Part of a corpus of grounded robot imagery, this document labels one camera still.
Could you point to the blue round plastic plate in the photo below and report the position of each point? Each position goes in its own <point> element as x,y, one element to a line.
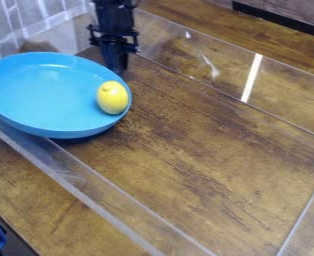
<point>48,95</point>

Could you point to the clear acrylic enclosure wall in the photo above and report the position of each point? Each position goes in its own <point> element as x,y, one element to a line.
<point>204,173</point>

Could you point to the yellow lemon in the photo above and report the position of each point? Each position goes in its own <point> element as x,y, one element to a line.
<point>112,97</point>

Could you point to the dark baseboard strip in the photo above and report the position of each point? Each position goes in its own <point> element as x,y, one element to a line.
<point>272,17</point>

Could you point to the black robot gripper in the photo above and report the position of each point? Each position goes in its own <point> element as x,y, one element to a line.
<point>114,29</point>

